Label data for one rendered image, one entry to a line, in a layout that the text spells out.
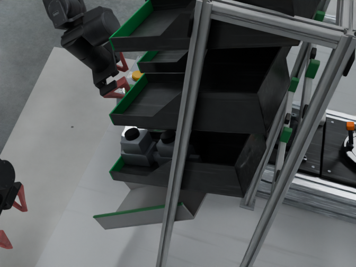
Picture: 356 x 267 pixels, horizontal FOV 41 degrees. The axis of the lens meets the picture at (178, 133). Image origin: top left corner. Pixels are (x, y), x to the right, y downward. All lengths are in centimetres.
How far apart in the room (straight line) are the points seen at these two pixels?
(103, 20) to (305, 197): 73
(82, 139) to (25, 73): 160
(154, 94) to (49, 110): 74
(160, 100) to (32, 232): 59
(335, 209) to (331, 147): 18
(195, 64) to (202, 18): 7
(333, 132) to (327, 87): 87
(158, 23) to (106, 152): 73
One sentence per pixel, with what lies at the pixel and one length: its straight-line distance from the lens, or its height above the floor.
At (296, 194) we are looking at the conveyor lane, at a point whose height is 92.
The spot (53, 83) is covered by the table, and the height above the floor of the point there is 86.
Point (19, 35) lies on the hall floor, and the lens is 334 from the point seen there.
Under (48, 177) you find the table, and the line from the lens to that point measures 139.
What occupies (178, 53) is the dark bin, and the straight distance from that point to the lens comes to 96.
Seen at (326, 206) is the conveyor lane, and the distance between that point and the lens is 140.
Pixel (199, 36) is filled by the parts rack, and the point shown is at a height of 161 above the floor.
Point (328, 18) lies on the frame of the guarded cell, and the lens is 214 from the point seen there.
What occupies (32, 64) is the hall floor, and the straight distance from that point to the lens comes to 310.
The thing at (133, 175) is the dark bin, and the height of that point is 123.
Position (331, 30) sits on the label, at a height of 166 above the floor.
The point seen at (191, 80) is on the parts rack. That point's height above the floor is 153.
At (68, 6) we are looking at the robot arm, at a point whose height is 138.
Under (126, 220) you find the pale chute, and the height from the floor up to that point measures 107.
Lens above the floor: 196
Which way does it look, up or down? 47 degrees down
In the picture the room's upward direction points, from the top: 9 degrees clockwise
